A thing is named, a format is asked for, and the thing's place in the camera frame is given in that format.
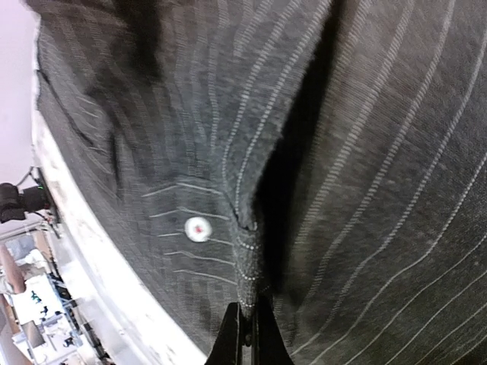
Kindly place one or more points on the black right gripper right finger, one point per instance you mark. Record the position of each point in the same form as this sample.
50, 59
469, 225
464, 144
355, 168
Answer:
267, 346

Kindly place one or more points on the background lab shelving clutter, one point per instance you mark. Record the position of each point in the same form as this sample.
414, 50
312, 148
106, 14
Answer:
43, 324

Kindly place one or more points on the black pinstriped shirt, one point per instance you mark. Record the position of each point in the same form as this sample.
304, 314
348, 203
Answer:
327, 155

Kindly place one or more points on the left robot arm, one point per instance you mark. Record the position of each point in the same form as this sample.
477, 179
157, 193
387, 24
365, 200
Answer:
28, 206

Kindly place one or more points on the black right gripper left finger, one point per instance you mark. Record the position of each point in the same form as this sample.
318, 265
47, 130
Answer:
227, 349

